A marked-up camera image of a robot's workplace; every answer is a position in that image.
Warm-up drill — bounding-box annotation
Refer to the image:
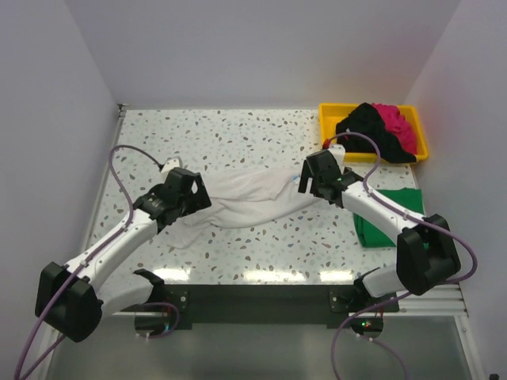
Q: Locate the white t shirt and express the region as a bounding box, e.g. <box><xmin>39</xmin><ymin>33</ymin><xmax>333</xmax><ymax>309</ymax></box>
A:
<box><xmin>163</xmin><ymin>168</ymin><xmax>318</xmax><ymax>249</ymax></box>

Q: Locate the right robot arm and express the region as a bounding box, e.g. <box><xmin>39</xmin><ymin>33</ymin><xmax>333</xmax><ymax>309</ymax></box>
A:
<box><xmin>299</xmin><ymin>150</ymin><xmax>461</xmax><ymax>311</ymax></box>

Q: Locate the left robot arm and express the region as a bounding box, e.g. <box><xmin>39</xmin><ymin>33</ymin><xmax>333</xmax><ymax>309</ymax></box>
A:
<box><xmin>35</xmin><ymin>167</ymin><xmax>212</xmax><ymax>343</ymax></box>

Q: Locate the black t shirt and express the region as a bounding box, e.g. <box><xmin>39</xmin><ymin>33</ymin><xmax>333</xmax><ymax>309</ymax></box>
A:
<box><xmin>336</xmin><ymin>103</ymin><xmax>416</xmax><ymax>164</ymax></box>

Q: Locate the folded green t shirt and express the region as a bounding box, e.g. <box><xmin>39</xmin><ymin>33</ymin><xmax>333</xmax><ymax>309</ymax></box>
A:
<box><xmin>353</xmin><ymin>188</ymin><xmax>425</xmax><ymax>249</ymax></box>

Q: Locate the pink t shirt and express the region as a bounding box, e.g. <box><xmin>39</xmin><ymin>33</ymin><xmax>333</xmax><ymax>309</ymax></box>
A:
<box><xmin>372</xmin><ymin>103</ymin><xmax>417</xmax><ymax>155</ymax></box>

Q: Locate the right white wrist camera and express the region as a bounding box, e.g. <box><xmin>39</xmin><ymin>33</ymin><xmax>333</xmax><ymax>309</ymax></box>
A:
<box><xmin>328</xmin><ymin>145</ymin><xmax>346</xmax><ymax>165</ymax></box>

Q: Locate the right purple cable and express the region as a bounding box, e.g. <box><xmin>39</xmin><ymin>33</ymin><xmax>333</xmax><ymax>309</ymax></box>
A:
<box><xmin>322</xmin><ymin>132</ymin><xmax>476</xmax><ymax>380</ymax></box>

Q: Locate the aluminium frame rail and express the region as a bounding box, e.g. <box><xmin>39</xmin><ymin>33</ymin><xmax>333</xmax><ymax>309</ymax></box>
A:
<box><xmin>74</xmin><ymin>103</ymin><xmax>471</xmax><ymax>317</ymax></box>

